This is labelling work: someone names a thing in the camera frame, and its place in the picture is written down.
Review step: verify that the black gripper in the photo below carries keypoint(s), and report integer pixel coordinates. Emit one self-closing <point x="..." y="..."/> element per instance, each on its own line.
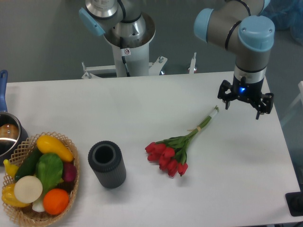
<point x="247" y="92"/>

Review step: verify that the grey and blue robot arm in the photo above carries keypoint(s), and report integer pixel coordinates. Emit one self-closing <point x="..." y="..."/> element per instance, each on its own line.
<point x="238" y="27"/>

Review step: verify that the blue plastic bag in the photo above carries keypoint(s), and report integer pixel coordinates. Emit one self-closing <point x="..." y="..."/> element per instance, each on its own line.
<point x="287" y="14"/>

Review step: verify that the red tulip bouquet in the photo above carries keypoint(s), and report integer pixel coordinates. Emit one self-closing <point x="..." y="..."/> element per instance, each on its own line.
<point x="171" y="153"/>

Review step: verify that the black device at table edge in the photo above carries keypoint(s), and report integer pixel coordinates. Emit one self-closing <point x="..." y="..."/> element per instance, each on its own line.
<point x="295" y="203"/>

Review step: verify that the dark grey ribbed vase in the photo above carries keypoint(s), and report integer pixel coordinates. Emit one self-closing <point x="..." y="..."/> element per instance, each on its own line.
<point x="106" y="160"/>

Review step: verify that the purple red onion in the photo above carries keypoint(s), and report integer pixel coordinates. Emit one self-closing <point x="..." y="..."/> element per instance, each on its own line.
<point x="69" y="172"/>

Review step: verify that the yellow squash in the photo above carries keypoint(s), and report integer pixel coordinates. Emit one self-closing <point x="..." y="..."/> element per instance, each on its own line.
<point x="48" y="144"/>

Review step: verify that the green lettuce leaf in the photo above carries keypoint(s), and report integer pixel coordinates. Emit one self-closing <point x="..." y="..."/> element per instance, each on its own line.
<point x="49" y="171"/>

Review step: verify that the woven wicker basket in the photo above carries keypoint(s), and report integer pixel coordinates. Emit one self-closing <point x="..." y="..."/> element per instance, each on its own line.
<point x="26" y="217"/>

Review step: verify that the orange fruit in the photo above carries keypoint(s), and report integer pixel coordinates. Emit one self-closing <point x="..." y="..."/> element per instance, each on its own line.
<point x="56" y="201"/>

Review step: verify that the dark green cucumber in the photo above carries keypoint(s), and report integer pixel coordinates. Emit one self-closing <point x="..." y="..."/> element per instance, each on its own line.
<point x="28" y="166"/>

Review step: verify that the white leek stalk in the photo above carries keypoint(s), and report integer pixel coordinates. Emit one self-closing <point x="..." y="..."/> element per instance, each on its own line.
<point x="37" y="205"/>

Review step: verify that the yellow bell pepper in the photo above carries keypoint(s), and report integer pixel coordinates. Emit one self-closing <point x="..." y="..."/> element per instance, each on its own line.
<point x="9" y="198"/>

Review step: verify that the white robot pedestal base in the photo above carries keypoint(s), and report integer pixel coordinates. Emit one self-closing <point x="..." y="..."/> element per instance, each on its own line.
<point x="130" y="44"/>

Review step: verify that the blue handled saucepan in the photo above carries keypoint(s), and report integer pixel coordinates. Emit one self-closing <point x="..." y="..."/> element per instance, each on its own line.
<point x="12" y="133"/>

